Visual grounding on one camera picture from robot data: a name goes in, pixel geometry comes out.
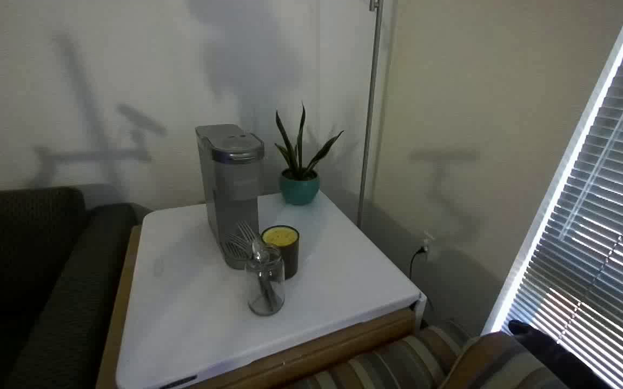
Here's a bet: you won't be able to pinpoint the grey Keurig coffee machine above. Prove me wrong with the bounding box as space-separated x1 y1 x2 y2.
192 123 267 272

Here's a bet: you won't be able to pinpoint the snake plant in teal pot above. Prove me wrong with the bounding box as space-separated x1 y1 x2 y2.
272 105 346 207

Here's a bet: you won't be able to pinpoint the yellow candle in dark jar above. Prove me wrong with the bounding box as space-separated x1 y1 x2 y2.
259 222 302 282

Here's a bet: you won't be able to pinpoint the thin metal lamp pole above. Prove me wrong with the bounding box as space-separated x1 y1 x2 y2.
354 0 388 230

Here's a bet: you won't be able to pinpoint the clear glass jar with utensils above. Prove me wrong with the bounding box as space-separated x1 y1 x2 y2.
231 225 288 318

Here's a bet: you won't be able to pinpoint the wooden side table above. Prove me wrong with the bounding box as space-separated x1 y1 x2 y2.
93 222 419 389

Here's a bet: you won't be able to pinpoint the white table board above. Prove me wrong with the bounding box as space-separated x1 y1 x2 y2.
114 190 429 389

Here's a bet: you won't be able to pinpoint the striped armchair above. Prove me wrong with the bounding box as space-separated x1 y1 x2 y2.
281 323 574 389

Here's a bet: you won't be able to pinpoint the dark fabric sofa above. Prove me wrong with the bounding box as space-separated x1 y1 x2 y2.
0 183 151 389

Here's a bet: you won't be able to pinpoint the black cloth item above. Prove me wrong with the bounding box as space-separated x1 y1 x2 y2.
506 318 612 389

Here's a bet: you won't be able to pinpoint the white window blinds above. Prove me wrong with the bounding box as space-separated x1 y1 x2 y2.
485 0 623 389

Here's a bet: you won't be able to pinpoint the black power cord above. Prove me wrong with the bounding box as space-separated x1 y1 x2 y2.
404 245 429 286

